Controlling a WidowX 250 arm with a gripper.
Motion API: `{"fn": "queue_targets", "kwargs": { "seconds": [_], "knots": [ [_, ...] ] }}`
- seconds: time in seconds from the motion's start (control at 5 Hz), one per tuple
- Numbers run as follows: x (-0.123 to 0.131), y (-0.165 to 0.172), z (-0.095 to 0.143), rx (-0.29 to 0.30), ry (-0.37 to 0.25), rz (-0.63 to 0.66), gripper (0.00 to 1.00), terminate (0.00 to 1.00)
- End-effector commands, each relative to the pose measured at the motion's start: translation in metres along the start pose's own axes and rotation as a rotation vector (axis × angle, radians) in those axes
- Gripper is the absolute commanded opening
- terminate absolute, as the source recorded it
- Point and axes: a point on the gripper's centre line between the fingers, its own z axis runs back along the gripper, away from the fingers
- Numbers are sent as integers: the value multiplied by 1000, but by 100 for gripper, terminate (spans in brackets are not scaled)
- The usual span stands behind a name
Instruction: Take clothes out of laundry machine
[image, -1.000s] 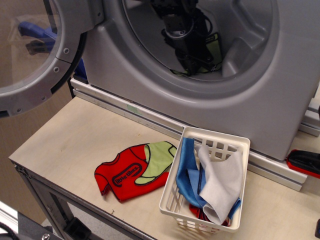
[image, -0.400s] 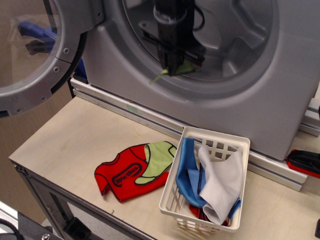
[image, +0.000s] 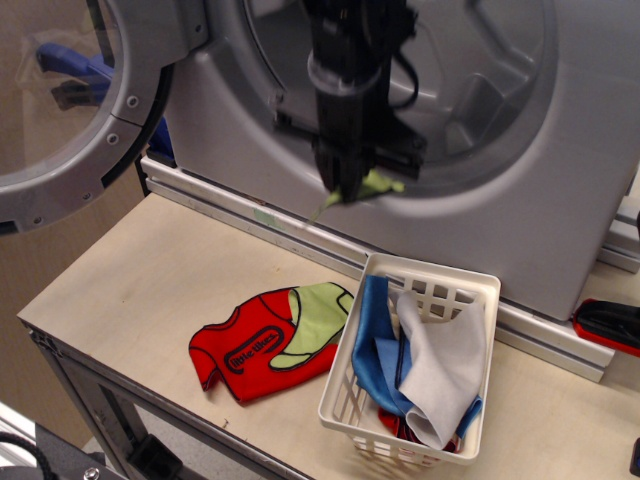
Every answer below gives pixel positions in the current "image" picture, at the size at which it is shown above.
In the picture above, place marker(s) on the round grey washer door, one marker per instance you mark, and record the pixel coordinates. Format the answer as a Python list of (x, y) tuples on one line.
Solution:
[(54, 163)]

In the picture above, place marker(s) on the white felt cloth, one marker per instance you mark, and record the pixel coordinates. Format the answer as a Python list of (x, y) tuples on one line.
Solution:
[(447, 369)]

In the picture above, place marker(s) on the red cloth in basket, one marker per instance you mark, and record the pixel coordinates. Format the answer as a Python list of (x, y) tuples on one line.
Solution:
[(400, 429)]

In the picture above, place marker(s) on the blue object behind door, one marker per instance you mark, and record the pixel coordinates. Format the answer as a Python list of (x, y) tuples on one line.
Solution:
[(89, 82)]

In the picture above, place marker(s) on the grey toy washing machine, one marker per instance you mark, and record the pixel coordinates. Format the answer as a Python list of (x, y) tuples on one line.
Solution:
[(530, 110)]

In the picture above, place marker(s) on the aluminium extrusion rail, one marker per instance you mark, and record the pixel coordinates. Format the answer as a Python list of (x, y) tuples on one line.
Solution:
[(552, 341)]

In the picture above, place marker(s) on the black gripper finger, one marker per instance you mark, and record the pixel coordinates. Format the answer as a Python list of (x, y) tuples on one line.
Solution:
[(355, 167), (328, 159)]

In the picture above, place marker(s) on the red felt shirt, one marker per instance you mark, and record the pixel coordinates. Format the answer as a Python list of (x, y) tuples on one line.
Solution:
[(237, 352)]

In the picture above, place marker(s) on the blue felt cloth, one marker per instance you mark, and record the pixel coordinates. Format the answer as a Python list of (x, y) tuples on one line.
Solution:
[(381, 354)]

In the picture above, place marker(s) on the white plastic laundry basket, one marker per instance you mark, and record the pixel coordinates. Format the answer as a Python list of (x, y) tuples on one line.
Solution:
[(441, 292)]

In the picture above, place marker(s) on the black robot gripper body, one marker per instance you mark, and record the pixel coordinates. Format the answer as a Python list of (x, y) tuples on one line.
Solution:
[(365, 120)]

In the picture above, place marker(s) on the green felt sock on table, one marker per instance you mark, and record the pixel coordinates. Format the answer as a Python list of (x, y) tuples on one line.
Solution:
[(318, 313)]

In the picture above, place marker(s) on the red black clamp tool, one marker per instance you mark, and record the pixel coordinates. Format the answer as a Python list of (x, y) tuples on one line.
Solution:
[(610, 324)]

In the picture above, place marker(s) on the metal table frame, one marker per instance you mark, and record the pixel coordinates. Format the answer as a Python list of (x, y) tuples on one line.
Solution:
[(109, 402)]

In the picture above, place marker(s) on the green felt sock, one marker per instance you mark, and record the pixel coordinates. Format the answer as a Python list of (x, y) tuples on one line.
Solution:
[(318, 313), (373, 184)]

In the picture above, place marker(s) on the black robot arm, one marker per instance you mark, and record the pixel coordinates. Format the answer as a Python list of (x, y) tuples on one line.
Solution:
[(361, 79)]

